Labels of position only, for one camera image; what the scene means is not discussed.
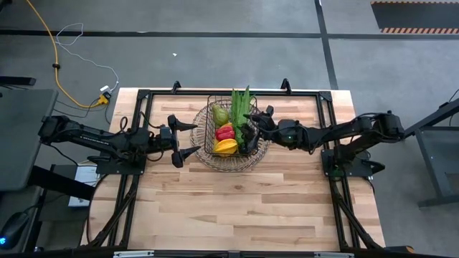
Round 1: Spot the silver frame bracket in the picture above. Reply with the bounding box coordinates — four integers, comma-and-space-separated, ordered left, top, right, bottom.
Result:
313, 251, 356, 258
113, 250, 156, 258

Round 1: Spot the grey side table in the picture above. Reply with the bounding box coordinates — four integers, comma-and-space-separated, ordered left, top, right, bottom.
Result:
0, 88, 60, 191

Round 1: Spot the yellow extension cable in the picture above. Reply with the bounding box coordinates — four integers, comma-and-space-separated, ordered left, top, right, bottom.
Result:
24, 0, 110, 109

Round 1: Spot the black aluminium table frame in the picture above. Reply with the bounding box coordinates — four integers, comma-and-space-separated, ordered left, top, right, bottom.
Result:
83, 88, 415, 258

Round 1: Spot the black striped floor mat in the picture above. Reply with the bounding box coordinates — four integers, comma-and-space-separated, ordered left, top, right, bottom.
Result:
370, 0, 459, 35

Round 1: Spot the round woven placemat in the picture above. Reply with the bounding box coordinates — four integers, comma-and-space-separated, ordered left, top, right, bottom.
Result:
189, 97, 271, 173

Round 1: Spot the black computer mouse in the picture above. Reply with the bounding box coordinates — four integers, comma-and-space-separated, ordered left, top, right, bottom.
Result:
0, 211, 30, 250

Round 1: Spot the green pear toy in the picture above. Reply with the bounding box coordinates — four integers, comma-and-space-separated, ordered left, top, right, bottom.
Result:
212, 103, 231, 128

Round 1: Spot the white paper box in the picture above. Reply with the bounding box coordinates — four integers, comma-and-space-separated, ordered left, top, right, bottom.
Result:
67, 164, 100, 209

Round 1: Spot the red bell pepper toy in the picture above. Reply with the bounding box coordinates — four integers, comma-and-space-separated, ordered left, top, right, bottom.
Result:
214, 125, 237, 142

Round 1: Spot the white charger cable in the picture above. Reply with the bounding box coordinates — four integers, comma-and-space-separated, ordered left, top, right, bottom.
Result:
55, 21, 120, 94

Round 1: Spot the black wire basket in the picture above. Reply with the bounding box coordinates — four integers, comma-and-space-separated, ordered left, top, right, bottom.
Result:
204, 93, 260, 159

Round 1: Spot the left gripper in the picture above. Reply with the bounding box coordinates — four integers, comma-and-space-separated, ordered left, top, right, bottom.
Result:
153, 114, 202, 169

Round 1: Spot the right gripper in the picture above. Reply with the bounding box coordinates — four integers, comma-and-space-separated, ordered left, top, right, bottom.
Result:
244, 105, 306, 155

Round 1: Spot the black frame grey desk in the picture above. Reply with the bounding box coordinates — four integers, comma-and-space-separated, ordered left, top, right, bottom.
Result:
404, 96, 459, 209

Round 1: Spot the dark purple grape bunch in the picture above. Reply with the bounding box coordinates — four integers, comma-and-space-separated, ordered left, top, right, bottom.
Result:
237, 123, 257, 155

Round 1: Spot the yellow-orange starfruit toy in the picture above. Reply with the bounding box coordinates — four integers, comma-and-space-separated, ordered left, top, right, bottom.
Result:
212, 138, 239, 156

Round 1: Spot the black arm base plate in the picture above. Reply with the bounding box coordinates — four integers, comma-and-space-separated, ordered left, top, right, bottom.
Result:
321, 148, 375, 178
95, 154, 148, 176

